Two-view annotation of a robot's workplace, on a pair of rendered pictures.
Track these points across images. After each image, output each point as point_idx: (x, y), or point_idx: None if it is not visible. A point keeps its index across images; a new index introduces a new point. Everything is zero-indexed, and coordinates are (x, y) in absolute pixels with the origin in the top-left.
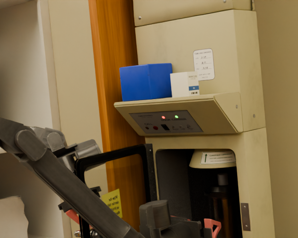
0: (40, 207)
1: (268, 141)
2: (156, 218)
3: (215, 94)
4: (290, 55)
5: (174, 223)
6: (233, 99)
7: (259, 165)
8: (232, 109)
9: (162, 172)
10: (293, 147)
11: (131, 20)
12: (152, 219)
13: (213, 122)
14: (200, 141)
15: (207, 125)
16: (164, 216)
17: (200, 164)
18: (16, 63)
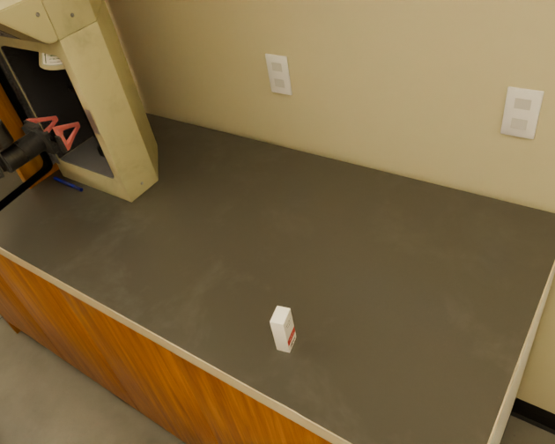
0: None
1: (151, 1)
2: None
3: (3, 4)
4: None
5: (27, 130)
6: (28, 8)
7: (97, 67)
8: (31, 20)
9: (18, 67)
10: (173, 9)
11: None
12: None
13: (18, 34)
14: (30, 43)
15: (17, 35)
16: None
17: (42, 64)
18: None
